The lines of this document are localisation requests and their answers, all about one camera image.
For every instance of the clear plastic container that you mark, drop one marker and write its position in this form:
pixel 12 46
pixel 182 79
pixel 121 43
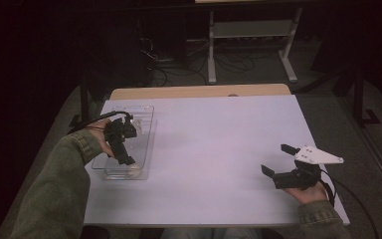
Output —
pixel 146 146

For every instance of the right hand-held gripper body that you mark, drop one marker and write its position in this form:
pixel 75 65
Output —
pixel 300 177

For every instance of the black metal stand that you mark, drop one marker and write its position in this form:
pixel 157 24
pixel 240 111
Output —
pixel 358 99
pixel 84 103

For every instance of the white metal table frame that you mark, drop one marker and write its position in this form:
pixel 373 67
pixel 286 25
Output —
pixel 252 29

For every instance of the person's left hand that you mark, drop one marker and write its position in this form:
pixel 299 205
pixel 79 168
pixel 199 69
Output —
pixel 99 134

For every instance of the person's right hand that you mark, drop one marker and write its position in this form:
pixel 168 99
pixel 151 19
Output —
pixel 308 195

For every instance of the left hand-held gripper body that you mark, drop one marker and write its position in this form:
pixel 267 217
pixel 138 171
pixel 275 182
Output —
pixel 119 131

